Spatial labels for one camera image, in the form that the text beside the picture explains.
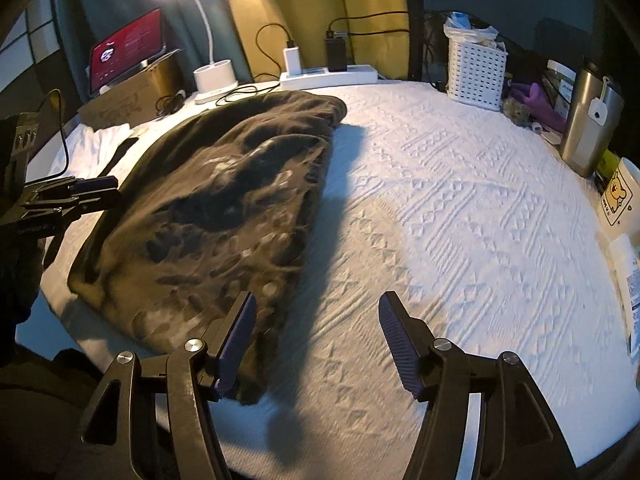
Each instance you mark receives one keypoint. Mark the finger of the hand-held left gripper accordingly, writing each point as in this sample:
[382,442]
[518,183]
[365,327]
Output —
[92,183]
[100,199]

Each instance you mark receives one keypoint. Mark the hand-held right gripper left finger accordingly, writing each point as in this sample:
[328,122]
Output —
[237,340]

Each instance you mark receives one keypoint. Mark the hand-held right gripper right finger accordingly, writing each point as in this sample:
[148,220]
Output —
[397,345]

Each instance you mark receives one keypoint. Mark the dark brown sweatshirt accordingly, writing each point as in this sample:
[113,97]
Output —
[210,200]

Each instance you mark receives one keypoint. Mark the white cloth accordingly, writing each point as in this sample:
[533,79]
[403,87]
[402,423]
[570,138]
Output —
[95,145]

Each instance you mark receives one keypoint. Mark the brown cardboard box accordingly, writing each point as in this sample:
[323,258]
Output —
[120,105]

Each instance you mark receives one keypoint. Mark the tablet with red screen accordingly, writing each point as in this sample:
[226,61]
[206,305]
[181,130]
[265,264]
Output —
[127,45]

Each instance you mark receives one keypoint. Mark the white textured bedspread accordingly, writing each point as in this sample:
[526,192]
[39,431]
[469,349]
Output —
[450,210]

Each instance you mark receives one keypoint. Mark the white desk lamp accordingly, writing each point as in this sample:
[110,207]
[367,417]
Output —
[215,77]

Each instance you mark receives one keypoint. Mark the teal curtain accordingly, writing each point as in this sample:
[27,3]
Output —
[175,15]

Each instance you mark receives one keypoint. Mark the white charger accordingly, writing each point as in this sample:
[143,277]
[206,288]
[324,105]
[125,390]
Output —
[292,60]

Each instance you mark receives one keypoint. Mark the white paper packet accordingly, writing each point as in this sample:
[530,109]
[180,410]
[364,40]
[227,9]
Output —
[627,270]

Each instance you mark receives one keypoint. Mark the white cartoon mug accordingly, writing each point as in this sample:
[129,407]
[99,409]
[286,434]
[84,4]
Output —
[622,195]

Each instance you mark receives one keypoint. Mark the black charger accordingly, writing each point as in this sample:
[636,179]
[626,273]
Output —
[331,55]
[343,55]

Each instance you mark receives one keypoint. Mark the white power strip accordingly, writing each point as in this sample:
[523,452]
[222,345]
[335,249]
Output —
[350,76]

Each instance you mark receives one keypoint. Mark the purple plastic object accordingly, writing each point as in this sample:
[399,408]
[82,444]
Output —
[542,107]

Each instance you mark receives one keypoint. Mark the white perforated basket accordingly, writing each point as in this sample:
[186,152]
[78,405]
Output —
[475,75]

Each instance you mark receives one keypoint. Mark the stainless steel tumbler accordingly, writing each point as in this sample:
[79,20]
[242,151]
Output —
[585,120]

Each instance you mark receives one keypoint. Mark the clear jar white lid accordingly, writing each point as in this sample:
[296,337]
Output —
[560,87]

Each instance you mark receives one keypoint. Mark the black metal pole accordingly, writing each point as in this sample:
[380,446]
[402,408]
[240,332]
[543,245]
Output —
[416,20]

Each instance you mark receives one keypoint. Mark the crumpled plastic bags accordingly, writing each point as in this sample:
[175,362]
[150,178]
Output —
[470,27]

